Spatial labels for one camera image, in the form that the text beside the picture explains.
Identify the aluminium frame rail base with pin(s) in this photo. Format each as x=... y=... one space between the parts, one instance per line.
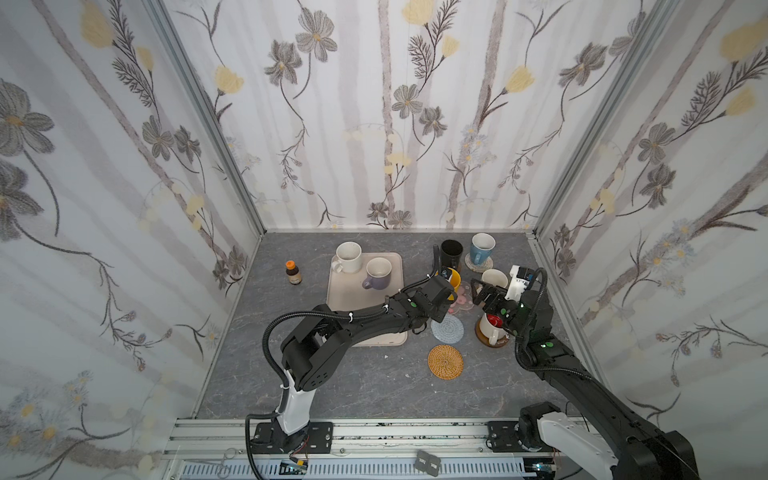
x=451 y=448

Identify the rattan wicker round coaster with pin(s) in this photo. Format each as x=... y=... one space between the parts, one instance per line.
x=445 y=362

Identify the beige plastic tray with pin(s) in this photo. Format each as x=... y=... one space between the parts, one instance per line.
x=345 y=291

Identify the yellow cup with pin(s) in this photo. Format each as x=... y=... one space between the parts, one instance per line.
x=454 y=279

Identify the black cup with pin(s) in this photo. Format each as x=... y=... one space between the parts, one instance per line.
x=451 y=252

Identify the blue floral mug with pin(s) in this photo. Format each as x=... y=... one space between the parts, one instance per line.
x=482 y=245

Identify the white mug red interior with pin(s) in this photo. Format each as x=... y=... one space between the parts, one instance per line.
x=491 y=327

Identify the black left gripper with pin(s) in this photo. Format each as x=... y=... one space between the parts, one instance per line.
x=440 y=282

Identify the glossy brown round coaster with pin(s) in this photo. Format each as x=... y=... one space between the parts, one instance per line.
x=501 y=341

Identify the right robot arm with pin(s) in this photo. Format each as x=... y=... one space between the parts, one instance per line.
x=617 y=443

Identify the grey-blue woven round coaster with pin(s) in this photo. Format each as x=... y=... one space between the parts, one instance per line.
x=449 y=331

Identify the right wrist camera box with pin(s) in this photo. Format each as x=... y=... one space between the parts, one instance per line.
x=520 y=279

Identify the brown bottle orange cap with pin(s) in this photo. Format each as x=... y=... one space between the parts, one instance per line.
x=293 y=272

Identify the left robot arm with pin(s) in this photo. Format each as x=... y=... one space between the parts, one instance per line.
x=305 y=348

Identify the multicolour woven round coaster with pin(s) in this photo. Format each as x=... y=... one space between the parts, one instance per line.
x=478 y=268

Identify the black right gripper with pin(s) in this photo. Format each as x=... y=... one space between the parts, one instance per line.
x=491 y=297

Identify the pink flower silicone coaster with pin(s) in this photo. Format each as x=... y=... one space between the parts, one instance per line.
x=463 y=300

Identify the lavender white cup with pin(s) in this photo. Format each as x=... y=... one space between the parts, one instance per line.
x=378 y=274

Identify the plain white mug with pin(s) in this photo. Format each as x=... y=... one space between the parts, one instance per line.
x=495 y=277

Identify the white speckled mug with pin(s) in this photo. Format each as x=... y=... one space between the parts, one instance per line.
x=347 y=259

